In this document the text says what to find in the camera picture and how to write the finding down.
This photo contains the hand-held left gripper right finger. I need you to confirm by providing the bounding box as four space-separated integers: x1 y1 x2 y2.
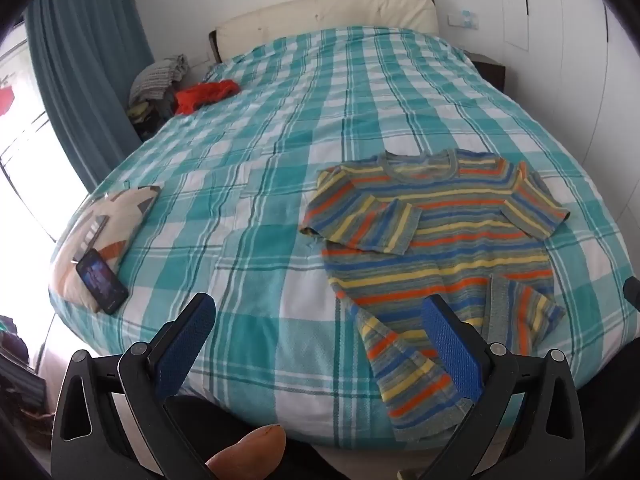
421 294 586 480

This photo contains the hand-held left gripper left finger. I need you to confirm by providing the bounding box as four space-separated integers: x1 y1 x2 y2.
50 291 217 480

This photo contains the striped knit sweater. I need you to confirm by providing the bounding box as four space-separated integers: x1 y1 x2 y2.
299 149 572 443

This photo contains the dark clothes pile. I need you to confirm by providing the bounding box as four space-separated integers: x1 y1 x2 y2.
127 100 177 142

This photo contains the person's left hand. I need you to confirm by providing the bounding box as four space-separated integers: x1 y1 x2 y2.
207 424 287 480

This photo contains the black smartphone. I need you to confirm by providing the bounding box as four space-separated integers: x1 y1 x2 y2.
76 248 130 316

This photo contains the grey flat device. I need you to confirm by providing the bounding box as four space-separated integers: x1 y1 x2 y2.
71 215 110 263

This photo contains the beige patterned pillow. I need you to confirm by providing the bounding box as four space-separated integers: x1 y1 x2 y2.
48 185 163 311

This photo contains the teal plaid bedspread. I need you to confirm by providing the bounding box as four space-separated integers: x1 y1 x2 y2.
49 27 628 448

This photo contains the red cloth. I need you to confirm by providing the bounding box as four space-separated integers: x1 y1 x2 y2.
174 79 242 116

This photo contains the grey checked folded cloth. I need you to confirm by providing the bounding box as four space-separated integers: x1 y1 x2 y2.
129 54 190 106

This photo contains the dark wooden nightstand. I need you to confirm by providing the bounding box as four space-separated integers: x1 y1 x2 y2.
470 55 507 93

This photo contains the teal curtain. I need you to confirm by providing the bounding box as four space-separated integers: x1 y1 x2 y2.
25 0 156 193

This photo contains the cream padded headboard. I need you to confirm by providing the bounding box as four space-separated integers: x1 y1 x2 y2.
209 0 441 63

